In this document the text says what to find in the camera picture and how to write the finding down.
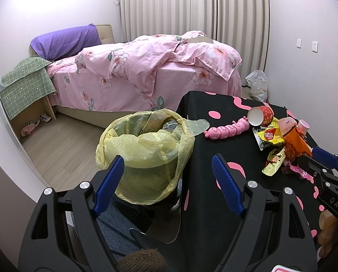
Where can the wall switch left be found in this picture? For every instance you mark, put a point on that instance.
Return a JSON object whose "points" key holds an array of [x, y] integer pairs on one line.
{"points": [[299, 43]]}

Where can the yellow bag trash bin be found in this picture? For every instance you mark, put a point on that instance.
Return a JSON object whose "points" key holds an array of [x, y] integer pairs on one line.
{"points": [[155, 146]]}

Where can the wall switch right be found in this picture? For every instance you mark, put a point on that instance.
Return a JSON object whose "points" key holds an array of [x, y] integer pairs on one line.
{"points": [[314, 46]]}

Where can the yellow nabati wafer wrapper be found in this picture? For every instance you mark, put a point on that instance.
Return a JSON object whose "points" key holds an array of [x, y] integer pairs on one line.
{"points": [[267, 136]]}

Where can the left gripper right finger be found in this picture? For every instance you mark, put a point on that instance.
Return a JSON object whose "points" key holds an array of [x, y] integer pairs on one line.
{"points": [[273, 233]]}

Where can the purple pillow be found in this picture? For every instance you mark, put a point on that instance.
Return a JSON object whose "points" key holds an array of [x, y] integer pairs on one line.
{"points": [[66, 42]]}

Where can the pink jar with lid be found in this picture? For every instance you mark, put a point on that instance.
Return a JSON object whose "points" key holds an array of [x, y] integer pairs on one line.
{"points": [[303, 126]]}

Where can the beige pleated curtain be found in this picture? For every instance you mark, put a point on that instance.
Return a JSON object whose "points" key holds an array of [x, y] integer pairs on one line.
{"points": [[242, 24]]}

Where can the wooden nightstand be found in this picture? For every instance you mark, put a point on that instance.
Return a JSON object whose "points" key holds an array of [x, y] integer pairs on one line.
{"points": [[32, 112]]}

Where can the pink slippers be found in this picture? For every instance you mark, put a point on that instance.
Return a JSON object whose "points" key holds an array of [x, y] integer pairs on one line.
{"points": [[32, 125]]}

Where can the white plastic bag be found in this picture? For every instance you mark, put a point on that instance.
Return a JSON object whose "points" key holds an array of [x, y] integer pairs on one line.
{"points": [[258, 84]]}

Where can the green checked cloth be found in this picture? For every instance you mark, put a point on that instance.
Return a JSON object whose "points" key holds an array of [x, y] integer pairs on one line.
{"points": [[24, 85]]}

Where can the bed with pink sheet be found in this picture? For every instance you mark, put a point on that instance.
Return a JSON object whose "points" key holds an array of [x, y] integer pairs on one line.
{"points": [[98, 101]]}

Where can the red white paper cup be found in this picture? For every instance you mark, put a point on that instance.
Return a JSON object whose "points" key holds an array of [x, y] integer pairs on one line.
{"points": [[260, 116]]}

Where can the blue jeans leg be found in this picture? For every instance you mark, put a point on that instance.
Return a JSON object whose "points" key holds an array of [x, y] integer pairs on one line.
{"points": [[115, 228]]}

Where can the wall switch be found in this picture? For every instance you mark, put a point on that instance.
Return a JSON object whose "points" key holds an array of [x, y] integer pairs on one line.
{"points": [[314, 46], [299, 43]]}

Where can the yellow cartoon snack wrapper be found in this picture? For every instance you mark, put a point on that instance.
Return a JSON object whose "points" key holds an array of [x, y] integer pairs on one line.
{"points": [[274, 161]]}

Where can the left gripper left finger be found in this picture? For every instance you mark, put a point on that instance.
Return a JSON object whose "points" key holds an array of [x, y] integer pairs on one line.
{"points": [[46, 243]]}

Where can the pink caterpillar toy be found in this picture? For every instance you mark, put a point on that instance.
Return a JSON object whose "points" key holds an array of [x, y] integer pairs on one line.
{"points": [[228, 131]]}

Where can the pink heart candy wrapper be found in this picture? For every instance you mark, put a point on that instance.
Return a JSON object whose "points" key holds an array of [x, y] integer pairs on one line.
{"points": [[303, 174]]}

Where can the black pink tablecloth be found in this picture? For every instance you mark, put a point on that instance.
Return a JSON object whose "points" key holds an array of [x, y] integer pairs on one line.
{"points": [[207, 225]]}

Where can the pink floral duvet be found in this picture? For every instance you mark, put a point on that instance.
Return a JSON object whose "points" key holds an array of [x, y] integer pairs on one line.
{"points": [[138, 61]]}

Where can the orange snack bag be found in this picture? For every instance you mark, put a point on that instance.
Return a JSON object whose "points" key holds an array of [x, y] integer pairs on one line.
{"points": [[295, 145]]}

